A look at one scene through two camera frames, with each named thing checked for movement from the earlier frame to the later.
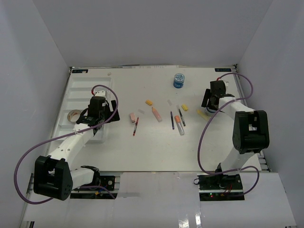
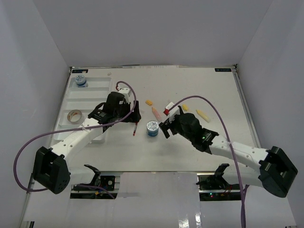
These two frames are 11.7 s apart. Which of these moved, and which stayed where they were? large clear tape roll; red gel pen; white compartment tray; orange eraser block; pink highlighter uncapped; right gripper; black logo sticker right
Moved: right gripper
Stayed: large clear tape roll; red gel pen; orange eraser block; black logo sticker right; white compartment tray; pink highlighter uncapped
